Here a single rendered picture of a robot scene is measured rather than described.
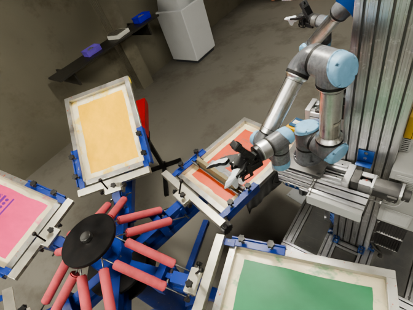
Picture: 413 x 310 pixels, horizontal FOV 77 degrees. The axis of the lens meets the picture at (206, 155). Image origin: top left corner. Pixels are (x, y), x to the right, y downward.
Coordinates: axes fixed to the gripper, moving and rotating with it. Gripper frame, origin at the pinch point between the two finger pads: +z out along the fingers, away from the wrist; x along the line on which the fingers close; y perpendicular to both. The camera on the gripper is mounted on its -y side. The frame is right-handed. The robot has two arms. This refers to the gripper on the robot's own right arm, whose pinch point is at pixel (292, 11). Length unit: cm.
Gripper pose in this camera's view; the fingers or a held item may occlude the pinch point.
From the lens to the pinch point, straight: 213.3
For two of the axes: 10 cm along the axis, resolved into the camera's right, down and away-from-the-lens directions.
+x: 8.1, -5.9, 0.5
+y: 4.0, 6.0, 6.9
